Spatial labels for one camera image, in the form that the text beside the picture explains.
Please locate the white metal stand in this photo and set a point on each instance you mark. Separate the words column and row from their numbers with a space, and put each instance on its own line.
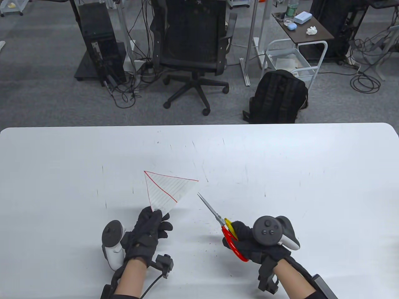
column 245, row 73
column 134, row 66

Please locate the grey metal stand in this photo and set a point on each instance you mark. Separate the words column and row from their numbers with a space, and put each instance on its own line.
column 381, row 70

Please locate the person's right forearm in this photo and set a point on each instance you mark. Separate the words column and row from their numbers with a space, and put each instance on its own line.
column 293, row 280

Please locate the person's left hand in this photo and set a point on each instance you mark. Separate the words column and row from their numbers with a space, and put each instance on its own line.
column 146, row 230

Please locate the light blue box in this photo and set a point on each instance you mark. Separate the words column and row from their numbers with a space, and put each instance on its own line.
column 303, row 17

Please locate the white cart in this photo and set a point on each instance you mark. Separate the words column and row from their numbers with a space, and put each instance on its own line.
column 18, row 6

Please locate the person's left forearm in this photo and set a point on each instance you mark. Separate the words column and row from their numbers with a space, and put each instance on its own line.
column 132, row 277

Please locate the brown top white side table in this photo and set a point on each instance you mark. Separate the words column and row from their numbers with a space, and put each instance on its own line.
column 308, row 35

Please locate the white lined paper red line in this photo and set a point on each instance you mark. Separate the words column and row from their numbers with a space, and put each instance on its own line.
column 165, row 190

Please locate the person's right hand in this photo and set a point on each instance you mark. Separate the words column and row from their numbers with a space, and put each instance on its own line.
column 246, row 246

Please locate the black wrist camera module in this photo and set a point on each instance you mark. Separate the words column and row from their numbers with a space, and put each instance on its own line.
column 163, row 264
column 322, row 286

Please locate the black backpack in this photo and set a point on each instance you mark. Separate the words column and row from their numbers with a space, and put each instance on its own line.
column 277, row 96

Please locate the small blue case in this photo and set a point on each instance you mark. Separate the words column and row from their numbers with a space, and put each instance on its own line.
column 291, row 26

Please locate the green plastic bottle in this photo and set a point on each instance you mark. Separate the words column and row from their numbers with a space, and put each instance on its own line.
column 291, row 11

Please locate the crumpled white tissue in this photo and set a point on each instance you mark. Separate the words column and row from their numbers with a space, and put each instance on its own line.
column 311, row 30

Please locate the black office chair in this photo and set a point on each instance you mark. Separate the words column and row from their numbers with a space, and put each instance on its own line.
column 190, row 31

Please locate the black equipment rack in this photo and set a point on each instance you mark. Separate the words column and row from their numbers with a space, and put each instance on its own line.
column 330, row 18

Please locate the black desk frame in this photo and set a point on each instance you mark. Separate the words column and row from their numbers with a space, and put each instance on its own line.
column 84, row 70

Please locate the black computer tower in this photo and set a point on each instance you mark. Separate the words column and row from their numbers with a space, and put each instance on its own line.
column 96, row 28

